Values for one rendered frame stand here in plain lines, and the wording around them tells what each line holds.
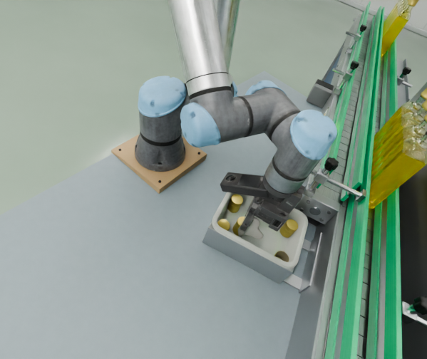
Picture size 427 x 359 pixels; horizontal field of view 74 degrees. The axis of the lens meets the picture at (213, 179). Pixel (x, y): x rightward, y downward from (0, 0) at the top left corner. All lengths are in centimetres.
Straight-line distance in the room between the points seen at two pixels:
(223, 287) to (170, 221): 22
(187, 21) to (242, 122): 18
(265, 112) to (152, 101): 30
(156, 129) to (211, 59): 31
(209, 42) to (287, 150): 22
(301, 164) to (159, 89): 40
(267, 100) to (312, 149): 12
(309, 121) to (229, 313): 45
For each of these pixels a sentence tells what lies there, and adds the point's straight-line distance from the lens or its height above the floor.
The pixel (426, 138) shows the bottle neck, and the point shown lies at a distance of 76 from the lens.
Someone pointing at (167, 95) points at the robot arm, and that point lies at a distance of 71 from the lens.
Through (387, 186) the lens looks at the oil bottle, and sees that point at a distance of 82.
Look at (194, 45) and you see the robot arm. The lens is 50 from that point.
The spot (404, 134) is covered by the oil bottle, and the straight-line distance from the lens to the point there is 81.
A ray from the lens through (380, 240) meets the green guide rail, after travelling 78.
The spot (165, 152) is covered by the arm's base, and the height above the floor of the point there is 84.
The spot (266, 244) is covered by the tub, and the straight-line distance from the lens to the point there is 78.
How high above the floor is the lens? 141
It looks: 49 degrees down
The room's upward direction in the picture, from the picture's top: 20 degrees clockwise
